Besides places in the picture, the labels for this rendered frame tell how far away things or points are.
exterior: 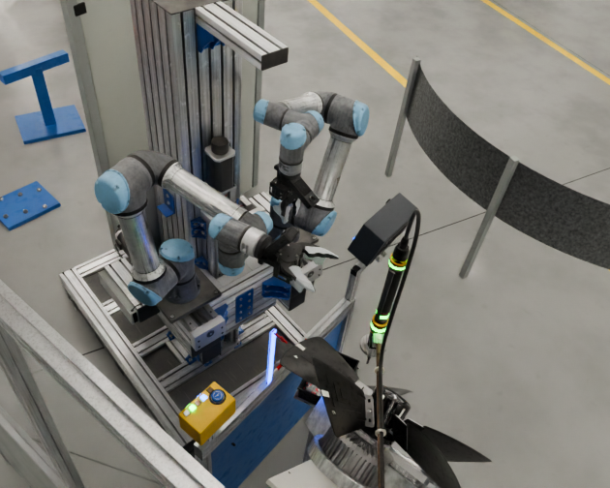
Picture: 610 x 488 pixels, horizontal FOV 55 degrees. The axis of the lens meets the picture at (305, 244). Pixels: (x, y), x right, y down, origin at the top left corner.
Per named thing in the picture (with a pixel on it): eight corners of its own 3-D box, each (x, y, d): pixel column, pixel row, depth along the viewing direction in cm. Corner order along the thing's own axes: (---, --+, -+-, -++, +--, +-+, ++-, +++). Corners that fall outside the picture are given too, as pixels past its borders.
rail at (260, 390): (202, 461, 203) (201, 451, 197) (194, 454, 204) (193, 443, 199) (352, 309, 255) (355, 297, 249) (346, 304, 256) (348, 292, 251)
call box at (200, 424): (201, 448, 187) (199, 434, 179) (179, 429, 191) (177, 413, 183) (235, 413, 196) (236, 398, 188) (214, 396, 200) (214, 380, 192)
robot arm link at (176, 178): (147, 156, 190) (271, 237, 184) (124, 173, 183) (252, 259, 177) (149, 130, 181) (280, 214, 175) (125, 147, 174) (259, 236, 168)
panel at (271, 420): (212, 515, 253) (207, 449, 206) (211, 514, 254) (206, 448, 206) (326, 389, 301) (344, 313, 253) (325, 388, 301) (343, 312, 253)
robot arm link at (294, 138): (312, 125, 174) (299, 139, 169) (309, 155, 182) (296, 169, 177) (289, 116, 176) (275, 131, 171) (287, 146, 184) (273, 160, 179)
